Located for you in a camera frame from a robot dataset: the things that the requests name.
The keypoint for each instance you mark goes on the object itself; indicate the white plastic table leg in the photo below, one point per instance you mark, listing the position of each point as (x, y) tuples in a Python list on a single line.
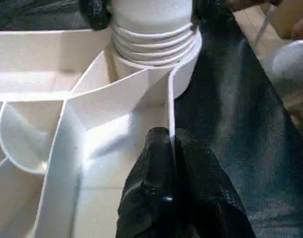
[(154, 24)]

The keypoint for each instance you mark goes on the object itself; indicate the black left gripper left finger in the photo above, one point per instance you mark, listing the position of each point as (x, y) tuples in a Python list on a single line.
[(149, 193)]

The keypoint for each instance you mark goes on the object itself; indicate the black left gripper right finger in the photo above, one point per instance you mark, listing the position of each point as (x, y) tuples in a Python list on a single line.
[(206, 193)]

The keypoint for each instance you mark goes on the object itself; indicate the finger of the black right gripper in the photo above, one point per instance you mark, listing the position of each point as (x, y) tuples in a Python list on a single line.
[(211, 11), (95, 13)]

